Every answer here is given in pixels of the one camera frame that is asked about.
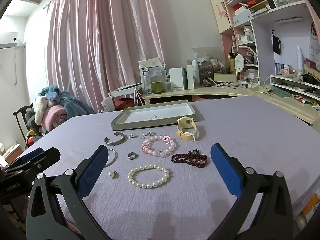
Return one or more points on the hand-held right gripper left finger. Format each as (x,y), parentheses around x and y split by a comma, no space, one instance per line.
(92,171)

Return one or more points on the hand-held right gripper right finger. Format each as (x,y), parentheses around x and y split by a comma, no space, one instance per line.
(225,170)

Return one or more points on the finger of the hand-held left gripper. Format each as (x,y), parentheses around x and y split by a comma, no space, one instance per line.
(31,155)
(42,161)

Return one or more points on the thin silver bangle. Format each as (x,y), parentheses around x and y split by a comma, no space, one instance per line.
(115,155)

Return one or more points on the grey tray box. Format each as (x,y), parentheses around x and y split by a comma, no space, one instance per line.
(140,125)

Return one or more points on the dark wooden chair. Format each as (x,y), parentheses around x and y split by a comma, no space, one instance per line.
(20,112)

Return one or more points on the pink blanket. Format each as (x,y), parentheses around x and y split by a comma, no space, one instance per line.
(56,117)

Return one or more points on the blue fluffy blanket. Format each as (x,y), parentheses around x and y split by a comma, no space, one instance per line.
(72,102)

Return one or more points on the small pearl cluster earring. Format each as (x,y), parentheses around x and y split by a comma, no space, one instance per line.
(149,133)

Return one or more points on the white curved container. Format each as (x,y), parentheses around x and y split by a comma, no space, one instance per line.
(107,103)

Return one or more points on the cream corner desk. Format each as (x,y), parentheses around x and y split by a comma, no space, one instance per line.
(275,102)

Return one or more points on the beige hand fan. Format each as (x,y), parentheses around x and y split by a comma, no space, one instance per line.
(263,88)

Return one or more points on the white flat board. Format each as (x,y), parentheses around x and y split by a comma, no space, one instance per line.
(127,88)

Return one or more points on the beige flat box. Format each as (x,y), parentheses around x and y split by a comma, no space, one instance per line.
(225,78)

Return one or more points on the green cloth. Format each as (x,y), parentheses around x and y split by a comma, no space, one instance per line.
(280,92)

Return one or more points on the white carton box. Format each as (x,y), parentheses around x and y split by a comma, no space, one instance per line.
(176,78)

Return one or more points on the green glass jar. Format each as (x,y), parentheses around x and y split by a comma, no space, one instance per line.
(157,87)

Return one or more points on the round white mirror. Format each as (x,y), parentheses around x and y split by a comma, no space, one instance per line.
(240,63)

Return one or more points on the white air conditioner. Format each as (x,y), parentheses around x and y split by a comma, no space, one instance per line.
(10,41)

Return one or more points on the clear acrylic organizer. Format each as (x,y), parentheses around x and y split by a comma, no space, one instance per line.
(210,55)

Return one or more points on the clear box with paper label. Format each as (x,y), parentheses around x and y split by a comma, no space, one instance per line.
(150,66)

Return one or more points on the pink curtain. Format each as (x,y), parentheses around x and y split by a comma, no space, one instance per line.
(100,42)

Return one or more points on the white spray bottle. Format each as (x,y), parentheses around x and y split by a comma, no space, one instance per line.
(299,60)

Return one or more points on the black hanging pouch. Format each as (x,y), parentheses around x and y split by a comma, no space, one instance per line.
(276,43)

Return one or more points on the pink and white shelf unit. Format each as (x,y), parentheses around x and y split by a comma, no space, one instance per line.
(262,35)

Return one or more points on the cream cabinet with pink print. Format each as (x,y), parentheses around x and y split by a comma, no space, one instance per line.
(220,10)

